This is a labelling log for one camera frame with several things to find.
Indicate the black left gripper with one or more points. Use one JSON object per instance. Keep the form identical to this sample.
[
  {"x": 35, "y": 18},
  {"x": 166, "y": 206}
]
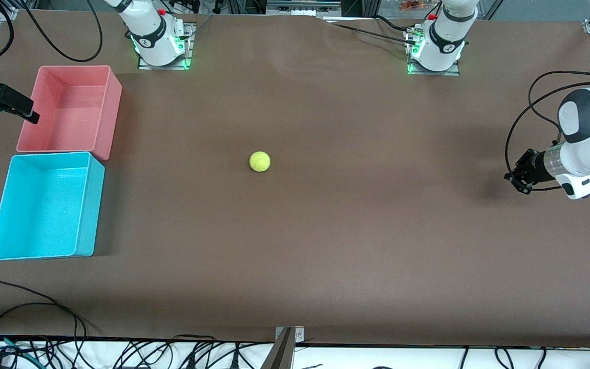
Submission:
[{"x": 529, "y": 169}]

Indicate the yellow-green tennis ball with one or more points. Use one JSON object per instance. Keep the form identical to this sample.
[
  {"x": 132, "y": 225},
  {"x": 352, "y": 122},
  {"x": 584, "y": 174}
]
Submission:
[{"x": 259, "y": 161}]

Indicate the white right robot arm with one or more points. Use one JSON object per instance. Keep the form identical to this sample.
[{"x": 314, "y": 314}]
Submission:
[{"x": 151, "y": 31}]

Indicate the pink plastic bin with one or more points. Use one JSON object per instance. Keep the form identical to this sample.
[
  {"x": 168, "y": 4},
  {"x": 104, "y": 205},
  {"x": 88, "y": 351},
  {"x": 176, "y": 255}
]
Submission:
[{"x": 80, "y": 118}]

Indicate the blue plastic bin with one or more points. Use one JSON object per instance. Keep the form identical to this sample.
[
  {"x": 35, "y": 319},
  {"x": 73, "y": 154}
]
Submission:
[{"x": 39, "y": 210}]

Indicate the orange background item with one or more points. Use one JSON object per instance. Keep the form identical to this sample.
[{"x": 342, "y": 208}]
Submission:
[{"x": 415, "y": 5}]

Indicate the white lower shelf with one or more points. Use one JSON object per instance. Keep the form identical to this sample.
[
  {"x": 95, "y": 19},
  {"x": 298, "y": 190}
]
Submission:
[{"x": 377, "y": 359}]

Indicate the large table cover mat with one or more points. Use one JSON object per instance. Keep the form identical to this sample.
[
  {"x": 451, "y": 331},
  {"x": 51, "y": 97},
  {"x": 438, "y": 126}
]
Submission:
[{"x": 295, "y": 230}]

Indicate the grey background device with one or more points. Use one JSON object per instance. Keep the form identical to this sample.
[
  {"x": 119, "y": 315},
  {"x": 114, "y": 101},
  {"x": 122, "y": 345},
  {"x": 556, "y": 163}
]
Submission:
[{"x": 300, "y": 6}]

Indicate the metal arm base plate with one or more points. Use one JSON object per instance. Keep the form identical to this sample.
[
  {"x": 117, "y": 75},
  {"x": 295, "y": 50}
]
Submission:
[
  {"x": 451, "y": 72},
  {"x": 164, "y": 67}
]

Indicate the small metal bracket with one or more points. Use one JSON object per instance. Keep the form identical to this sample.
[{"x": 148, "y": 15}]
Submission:
[{"x": 299, "y": 335}]

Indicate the dark grey camera post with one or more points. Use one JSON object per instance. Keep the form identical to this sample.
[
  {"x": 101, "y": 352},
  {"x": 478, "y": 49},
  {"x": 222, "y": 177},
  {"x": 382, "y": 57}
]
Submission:
[{"x": 280, "y": 356}]

